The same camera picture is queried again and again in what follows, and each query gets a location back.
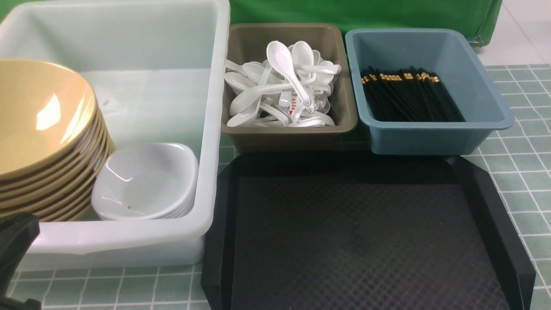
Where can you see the brown plastic spoon bin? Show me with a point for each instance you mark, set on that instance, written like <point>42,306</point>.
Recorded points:
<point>248,43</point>

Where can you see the bundle of black chopsticks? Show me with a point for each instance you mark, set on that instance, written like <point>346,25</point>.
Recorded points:
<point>408,95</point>

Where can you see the large white plastic tub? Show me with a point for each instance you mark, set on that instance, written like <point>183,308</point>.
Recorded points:
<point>157,67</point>

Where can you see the stack of tan bowls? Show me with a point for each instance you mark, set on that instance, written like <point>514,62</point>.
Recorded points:
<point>61,189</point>

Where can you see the green cloth backdrop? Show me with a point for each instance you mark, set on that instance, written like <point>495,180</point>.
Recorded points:
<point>475,19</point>

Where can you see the white ceramic soup spoon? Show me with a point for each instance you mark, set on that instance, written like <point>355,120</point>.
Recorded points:
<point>281,60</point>

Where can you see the tan noodle bowl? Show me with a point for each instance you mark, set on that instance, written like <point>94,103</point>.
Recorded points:
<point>45,109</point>

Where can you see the blue plastic chopstick bin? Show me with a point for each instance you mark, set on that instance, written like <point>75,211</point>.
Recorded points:
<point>450,56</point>

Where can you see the small white square dish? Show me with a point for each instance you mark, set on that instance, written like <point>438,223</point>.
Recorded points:
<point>129,161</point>

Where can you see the pile of white spoons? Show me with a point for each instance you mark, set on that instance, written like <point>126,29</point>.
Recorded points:
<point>264,98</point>

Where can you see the stack of white dishes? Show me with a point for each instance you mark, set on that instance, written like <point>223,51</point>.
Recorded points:
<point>146,196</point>

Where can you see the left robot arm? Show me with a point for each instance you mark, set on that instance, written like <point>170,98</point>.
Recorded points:
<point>17,232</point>

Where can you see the black plastic serving tray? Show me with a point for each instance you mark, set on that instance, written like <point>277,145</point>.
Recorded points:
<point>358,231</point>

